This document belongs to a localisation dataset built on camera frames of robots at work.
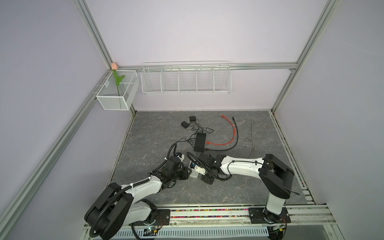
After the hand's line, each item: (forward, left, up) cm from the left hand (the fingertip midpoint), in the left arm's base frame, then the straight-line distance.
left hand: (190, 173), depth 86 cm
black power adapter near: (+38, +3, -1) cm, 38 cm away
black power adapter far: (+45, -3, -3) cm, 45 cm away
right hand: (-2, -9, -2) cm, 9 cm away
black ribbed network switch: (+22, -7, -2) cm, 23 cm away
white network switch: (-1, -2, +1) cm, 3 cm away
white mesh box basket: (+40, +47, +27) cm, 67 cm away
